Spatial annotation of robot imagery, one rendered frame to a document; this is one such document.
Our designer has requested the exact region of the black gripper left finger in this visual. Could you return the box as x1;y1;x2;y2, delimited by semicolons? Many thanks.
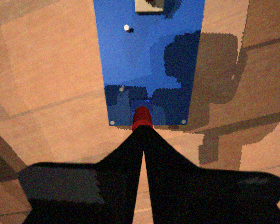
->
19;125;145;224

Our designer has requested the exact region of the blue circuit board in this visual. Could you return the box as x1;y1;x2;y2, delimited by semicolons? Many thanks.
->
93;0;205;132

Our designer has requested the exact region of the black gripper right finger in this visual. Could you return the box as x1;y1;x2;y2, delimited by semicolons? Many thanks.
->
144;125;280;224

